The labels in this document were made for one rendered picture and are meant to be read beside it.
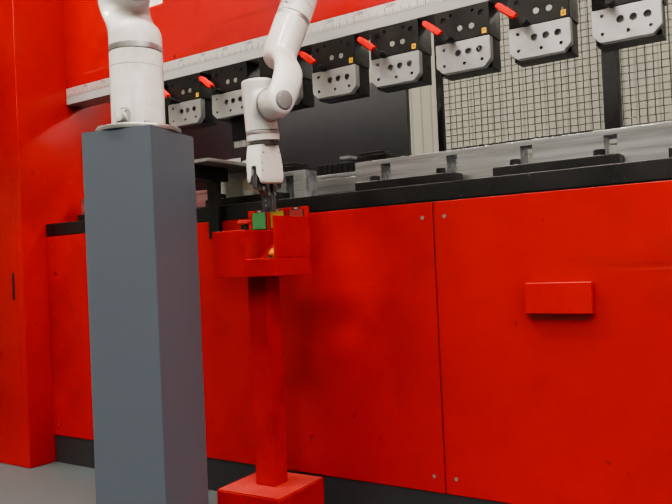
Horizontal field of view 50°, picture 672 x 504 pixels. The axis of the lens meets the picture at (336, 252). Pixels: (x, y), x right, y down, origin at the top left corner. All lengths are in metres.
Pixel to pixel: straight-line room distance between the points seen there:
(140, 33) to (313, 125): 1.23
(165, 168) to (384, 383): 0.79
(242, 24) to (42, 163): 0.96
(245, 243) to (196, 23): 0.95
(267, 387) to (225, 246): 0.38
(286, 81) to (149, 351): 0.71
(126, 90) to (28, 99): 1.24
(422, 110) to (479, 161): 3.32
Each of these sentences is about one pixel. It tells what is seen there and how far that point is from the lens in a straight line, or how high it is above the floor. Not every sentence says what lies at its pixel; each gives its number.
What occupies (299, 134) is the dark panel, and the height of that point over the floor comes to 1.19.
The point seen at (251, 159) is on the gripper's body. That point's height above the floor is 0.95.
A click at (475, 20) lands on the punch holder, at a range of 1.97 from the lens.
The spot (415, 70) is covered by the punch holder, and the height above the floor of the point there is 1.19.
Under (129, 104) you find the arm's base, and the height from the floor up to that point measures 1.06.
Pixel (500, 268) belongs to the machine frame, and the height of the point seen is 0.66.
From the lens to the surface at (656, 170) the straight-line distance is 1.66.
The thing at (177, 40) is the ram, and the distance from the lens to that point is 2.58.
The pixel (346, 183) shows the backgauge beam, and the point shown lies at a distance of 2.40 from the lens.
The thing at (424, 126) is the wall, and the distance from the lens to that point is 5.18.
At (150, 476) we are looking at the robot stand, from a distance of 1.66.
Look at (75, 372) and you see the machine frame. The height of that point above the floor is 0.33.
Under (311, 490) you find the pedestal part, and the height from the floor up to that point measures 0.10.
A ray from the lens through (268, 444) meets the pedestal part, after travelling 1.92.
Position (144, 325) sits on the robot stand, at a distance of 1.60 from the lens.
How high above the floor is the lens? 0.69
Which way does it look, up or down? 1 degrees up
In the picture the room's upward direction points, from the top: 3 degrees counter-clockwise
